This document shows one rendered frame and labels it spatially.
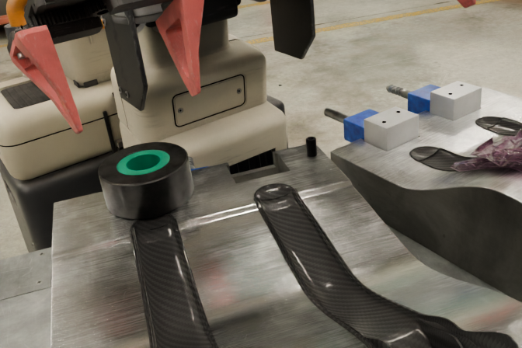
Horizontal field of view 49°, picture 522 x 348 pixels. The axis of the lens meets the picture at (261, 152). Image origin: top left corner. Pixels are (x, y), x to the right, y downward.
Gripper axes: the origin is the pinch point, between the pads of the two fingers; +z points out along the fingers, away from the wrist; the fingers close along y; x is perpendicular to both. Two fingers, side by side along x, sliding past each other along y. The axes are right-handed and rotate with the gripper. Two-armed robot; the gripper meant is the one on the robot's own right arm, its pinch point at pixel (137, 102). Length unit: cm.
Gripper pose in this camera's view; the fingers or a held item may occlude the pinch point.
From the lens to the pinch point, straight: 45.5
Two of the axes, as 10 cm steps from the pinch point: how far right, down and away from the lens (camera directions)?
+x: -4.4, 1.1, 8.9
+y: 8.3, -3.3, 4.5
